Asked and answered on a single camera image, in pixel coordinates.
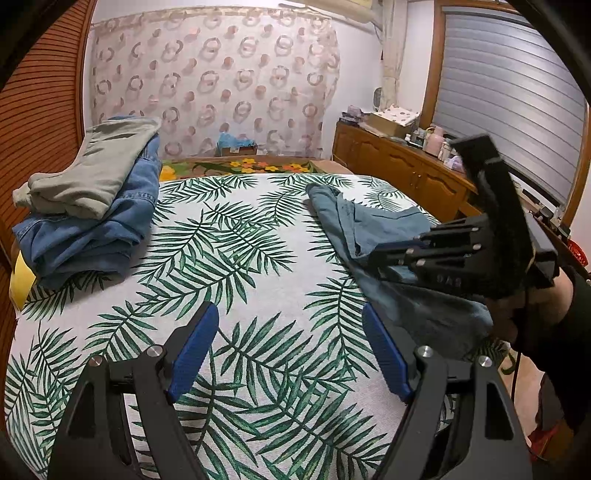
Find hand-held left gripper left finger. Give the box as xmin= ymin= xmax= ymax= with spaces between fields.
xmin=46 ymin=301 xmax=221 ymax=480

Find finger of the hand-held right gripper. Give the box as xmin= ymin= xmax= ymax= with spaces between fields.
xmin=368 ymin=244 xmax=485 ymax=288
xmin=413 ymin=217 xmax=486 ymax=250

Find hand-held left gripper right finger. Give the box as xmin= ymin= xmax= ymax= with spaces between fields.
xmin=361 ymin=302 xmax=533 ymax=480

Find blue-grey pants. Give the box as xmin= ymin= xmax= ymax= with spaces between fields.
xmin=305 ymin=183 xmax=495 ymax=361

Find person's right forearm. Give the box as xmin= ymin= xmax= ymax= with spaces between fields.
xmin=522 ymin=263 xmax=591 ymax=435

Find folded grey-green pants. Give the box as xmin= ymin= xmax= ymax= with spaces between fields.
xmin=12 ymin=116 xmax=162 ymax=219

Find person's right hand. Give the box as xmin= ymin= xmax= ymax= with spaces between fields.
xmin=489 ymin=271 xmax=577 ymax=357

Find red basket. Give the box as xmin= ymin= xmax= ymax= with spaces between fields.
xmin=567 ymin=237 xmax=591 ymax=268

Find wooden cabinet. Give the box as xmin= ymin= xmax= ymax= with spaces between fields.
xmin=332 ymin=121 xmax=481 ymax=223

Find pink thermos jug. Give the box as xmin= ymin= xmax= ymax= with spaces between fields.
xmin=425 ymin=124 xmax=446 ymax=157

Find leaf-print bed cover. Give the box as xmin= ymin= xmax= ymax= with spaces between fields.
xmin=6 ymin=174 xmax=509 ymax=480

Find dotted cardboard box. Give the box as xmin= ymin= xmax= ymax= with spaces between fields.
xmin=365 ymin=104 xmax=422 ymax=139

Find grey window blind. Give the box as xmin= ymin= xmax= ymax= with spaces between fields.
xmin=434 ymin=4 xmax=588 ymax=204

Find folded denim jeans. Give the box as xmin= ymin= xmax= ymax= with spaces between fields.
xmin=12 ymin=115 xmax=162 ymax=291

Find beige lace curtain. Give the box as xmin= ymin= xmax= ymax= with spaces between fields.
xmin=379 ymin=0 xmax=411 ymax=112

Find yellow cloth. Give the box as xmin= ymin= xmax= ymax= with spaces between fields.
xmin=9 ymin=251 xmax=35 ymax=309

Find floral blanket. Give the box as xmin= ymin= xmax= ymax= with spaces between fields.
xmin=159 ymin=157 xmax=324 ymax=182

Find box with blue cloth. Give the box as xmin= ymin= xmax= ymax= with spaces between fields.
xmin=216 ymin=133 xmax=258 ymax=157

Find circle-patterned sheer curtain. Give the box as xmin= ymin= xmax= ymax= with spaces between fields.
xmin=90 ymin=7 xmax=341 ymax=158

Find slatted wooden door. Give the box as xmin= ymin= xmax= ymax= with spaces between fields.
xmin=0 ymin=0 xmax=99 ymax=241

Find black cable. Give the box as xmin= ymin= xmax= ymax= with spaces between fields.
xmin=509 ymin=342 xmax=523 ymax=418

